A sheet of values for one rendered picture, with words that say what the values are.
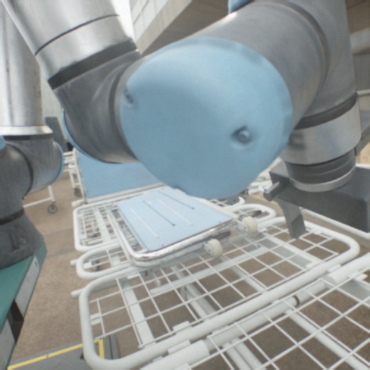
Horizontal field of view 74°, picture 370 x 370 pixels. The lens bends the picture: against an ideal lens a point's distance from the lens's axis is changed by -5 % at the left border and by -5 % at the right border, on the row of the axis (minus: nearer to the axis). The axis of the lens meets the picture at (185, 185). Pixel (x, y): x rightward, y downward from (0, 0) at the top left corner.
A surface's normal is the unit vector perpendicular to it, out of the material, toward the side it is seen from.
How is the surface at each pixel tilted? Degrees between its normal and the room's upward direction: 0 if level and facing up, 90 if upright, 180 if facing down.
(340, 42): 97
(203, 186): 114
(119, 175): 90
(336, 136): 106
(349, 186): 25
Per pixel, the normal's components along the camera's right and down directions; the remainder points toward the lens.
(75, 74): -0.01, 0.51
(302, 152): -0.56, 0.64
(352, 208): -0.76, 0.59
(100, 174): 0.40, 0.18
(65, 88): -0.32, 0.58
